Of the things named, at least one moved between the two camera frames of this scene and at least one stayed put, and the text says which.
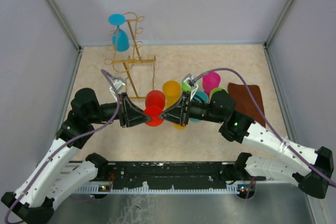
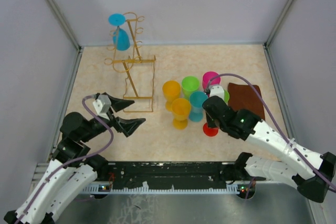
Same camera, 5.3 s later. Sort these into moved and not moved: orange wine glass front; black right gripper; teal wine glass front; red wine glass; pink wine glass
Moved: black right gripper; red wine glass
Not moved: orange wine glass front; teal wine glass front; pink wine glass
